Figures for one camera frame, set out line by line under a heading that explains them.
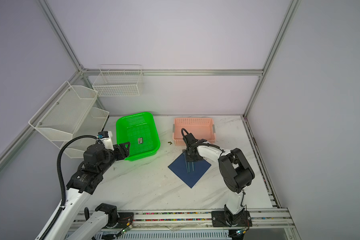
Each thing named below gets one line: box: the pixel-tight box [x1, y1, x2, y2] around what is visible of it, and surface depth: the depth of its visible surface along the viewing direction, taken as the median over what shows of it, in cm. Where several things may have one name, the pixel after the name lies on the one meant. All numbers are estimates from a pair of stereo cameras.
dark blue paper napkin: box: [167, 153, 212, 189], surface depth 93 cm
